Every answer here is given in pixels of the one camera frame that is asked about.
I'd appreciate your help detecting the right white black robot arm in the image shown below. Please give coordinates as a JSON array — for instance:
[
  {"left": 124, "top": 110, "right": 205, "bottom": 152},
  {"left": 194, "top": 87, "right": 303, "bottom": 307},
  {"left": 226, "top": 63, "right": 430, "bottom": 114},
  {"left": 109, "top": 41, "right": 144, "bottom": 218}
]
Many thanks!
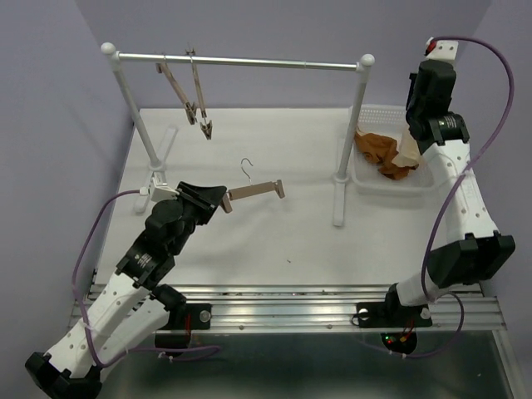
[{"left": 352, "top": 60, "right": 515, "bottom": 328}]

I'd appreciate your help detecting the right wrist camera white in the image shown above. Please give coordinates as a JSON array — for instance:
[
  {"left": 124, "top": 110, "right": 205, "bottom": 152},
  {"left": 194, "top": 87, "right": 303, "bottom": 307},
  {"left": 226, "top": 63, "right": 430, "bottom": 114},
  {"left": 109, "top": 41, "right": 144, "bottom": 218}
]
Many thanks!
[{"left": 425, "top": 37, "right": 459, "bottom": 65}]

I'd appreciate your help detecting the wooden clip hanger with underwear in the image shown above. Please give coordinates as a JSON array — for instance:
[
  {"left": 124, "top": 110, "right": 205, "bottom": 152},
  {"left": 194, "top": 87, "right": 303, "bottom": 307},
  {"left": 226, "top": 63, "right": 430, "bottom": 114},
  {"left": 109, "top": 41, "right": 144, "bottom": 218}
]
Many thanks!
[{"left": 220, "top": 157, "right": 285, "bottom": 214}]

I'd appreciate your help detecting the beige underwear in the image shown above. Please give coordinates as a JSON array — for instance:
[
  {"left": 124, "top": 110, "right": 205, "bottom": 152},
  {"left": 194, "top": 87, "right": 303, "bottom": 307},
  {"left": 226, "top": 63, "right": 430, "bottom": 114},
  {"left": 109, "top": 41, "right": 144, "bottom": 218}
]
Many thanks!
[{"left": 392, "top": 126, "right": 422, "bottom": 169}]

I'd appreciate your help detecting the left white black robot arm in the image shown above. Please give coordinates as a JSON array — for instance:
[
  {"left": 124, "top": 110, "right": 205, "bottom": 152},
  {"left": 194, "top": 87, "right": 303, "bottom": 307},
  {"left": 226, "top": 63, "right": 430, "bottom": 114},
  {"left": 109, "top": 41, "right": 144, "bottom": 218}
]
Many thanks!
[{"left": 25, "top": 182, "right": 227, "bottom": 398}]

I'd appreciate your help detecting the aluminium mounting rail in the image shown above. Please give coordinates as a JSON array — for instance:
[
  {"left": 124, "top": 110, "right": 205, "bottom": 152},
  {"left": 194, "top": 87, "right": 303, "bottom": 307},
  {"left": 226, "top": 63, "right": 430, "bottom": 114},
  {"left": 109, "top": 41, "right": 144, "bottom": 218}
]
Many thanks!
[{"left": 70, "top": 284, "right": 509, "bottom": 333}]

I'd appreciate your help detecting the white clothes rack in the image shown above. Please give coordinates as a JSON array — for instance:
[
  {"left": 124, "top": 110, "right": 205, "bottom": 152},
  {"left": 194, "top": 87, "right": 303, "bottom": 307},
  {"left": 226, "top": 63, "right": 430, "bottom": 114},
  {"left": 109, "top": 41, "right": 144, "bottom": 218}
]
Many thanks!
[{"left": 101, "top": 42, "right": 375, "bottom": 228}]

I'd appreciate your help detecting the leftmost wooden clip hanger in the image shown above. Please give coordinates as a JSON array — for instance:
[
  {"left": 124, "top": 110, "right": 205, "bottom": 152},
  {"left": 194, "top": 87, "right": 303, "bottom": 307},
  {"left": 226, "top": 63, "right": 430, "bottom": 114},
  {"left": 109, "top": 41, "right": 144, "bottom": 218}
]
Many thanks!
[{"left": 155, "top": 62, "right": 196, "bottom": 126}]

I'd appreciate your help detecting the middle wooden clip hanger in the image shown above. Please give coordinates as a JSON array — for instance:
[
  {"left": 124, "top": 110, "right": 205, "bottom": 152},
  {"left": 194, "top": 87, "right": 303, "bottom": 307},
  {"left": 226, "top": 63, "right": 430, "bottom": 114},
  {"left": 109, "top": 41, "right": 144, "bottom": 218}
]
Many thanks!
[{"left": 185, "top": 46, "right": 213, "bottom": 140}]

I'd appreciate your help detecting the purple cable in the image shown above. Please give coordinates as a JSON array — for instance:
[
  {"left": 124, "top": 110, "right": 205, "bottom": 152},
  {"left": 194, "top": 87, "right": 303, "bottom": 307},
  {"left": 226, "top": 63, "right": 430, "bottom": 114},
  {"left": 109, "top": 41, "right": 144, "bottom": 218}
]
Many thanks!
[
  {"left": 361, "top": 36, "right": 516, "bottom": 359},
  {"left": 71, "top": 189, "right": 224, "bottom": 367}
]

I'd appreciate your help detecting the brown orange underwear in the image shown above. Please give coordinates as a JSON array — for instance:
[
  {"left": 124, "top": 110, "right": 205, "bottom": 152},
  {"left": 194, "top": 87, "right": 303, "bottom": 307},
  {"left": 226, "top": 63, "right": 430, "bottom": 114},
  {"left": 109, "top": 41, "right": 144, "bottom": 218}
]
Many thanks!
[{"left": 354, "top": 129, "right": 419, "bottom": 180}]

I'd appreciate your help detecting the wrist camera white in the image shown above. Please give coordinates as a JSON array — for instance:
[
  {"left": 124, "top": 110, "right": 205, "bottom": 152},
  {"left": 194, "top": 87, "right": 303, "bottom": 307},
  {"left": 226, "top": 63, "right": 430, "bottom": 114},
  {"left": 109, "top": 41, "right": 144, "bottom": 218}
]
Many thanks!
[
  {"left": 425, "top": 37, "right": 459, "bottom": 65},
  {"left": 140, "top": 174, "right": 180, "bottom": 202}
]

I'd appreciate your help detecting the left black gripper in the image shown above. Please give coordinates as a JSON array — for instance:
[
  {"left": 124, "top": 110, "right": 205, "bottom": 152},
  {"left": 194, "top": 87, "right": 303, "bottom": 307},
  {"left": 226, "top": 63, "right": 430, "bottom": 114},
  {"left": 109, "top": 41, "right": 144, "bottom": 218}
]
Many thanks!
[{"left": 170, "top": 180, "right": 227, "bottom": 255}]

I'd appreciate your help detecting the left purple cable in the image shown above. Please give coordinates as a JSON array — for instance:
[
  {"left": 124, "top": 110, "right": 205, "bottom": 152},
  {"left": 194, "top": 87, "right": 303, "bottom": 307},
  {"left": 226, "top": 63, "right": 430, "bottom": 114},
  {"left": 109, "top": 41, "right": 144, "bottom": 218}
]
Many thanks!
[{"left": 71, "top": 189, "right": 224, "bottom": 367}]

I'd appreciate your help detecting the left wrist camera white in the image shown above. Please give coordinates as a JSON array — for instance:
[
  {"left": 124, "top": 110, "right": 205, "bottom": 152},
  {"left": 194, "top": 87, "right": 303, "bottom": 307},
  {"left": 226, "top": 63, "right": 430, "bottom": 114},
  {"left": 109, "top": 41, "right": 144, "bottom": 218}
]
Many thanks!
[{"left": 140, "top": 174, "right": 180, "bottom": 202}]

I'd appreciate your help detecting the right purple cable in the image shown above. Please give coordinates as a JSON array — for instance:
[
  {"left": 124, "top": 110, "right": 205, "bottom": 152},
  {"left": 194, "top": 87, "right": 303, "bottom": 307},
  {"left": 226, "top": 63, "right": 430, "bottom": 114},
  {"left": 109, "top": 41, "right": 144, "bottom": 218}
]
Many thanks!
[{"left": 361, "top": 36, "right": 516, "bottom": 359}]

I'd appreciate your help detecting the white plastic basket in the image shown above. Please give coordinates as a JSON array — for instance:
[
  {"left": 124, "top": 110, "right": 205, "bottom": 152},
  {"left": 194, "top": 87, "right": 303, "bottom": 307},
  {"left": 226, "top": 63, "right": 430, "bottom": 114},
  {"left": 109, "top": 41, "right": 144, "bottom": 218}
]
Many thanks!
[{"left": 349, "top": 104, "right": 435, "bottom": 197}]

